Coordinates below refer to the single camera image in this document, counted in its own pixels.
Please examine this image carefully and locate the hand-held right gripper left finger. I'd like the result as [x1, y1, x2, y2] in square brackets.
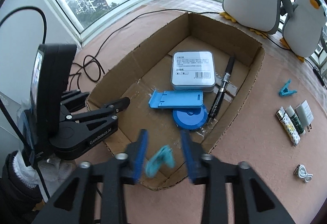
[38, 129, 149, 224]

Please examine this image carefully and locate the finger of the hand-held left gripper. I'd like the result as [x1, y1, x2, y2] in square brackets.
[60, 97, 131, 125]
[61, 90, 90, 113]

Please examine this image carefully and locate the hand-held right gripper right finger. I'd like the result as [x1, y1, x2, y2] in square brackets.
[179, 130, 297, 224]

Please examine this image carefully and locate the teal plastic clip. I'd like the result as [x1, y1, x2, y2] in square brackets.
[278, 79, 297, 98]
[145, 145, 175, 178]

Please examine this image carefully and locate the blue round tape measure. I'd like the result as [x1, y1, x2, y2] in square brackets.
[172, 106, 208, 133]

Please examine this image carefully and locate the blue phone stand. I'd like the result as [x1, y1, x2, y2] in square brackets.
[148, 89, 204, 110]

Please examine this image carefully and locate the brown cardboard box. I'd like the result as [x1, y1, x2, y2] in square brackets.
[85, 11, 265, 192]

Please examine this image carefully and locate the black pen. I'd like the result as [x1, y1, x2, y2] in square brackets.
[208, 56, 236, 123]

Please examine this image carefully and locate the white square tin box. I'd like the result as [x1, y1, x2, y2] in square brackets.
[170, 51, 216, 91]

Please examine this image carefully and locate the patterned lighter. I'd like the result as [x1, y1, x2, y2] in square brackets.
[275, 108, 300, 147]

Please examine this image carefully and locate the green lip balm tube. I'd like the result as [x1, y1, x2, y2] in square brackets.
[285, 106, 306, 135]

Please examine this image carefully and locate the white usb cable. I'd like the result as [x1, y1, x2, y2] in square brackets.
[294, 163, 314, 184]

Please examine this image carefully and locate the white wall charger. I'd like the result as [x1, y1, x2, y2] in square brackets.
[295, 100, 314, 134]

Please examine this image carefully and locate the person's left forearm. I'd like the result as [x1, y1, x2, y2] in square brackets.
[0, 150, 49, 224]

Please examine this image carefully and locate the person's left hand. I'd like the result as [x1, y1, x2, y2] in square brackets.
[38, 158, 76, 182]

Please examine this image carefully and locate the checkered cloth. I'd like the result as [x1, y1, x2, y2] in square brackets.
[143, 0, 230, 13]

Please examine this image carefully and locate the small penguin plush toy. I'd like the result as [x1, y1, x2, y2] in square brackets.
[279, 0, 327, 62]

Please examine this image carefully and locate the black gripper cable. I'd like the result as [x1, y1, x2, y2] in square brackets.
[0, 7, 50, 204]

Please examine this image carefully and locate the black inline cable controller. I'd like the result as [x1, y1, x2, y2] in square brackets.
[313, 67, 325, 86]

